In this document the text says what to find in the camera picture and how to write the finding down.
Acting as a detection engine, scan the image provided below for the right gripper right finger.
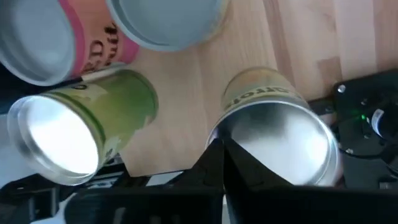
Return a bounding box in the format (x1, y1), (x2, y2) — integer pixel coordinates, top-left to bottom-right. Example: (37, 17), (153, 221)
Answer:
(224, 138), (398, 224)

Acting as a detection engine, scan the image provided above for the tin can yellow label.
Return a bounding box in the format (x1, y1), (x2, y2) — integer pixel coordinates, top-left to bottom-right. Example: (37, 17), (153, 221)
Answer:
(104, 0), (231, 53)

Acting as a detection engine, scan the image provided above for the mixed fruit tin can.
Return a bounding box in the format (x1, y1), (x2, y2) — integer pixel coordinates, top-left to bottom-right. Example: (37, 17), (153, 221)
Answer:
(0, 0), (141, 87)

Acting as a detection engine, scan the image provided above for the large green tin can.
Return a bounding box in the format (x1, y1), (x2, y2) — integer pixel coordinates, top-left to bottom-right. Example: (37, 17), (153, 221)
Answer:
(6, 67), (160, 187)

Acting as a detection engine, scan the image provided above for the tall carrots tin can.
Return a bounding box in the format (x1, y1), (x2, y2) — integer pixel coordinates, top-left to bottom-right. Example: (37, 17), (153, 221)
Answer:
(205, 66), (343, 187)

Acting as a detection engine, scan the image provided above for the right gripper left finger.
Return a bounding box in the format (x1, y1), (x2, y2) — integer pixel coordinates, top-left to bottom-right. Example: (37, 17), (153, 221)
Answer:
(63, 139), (225, 224)

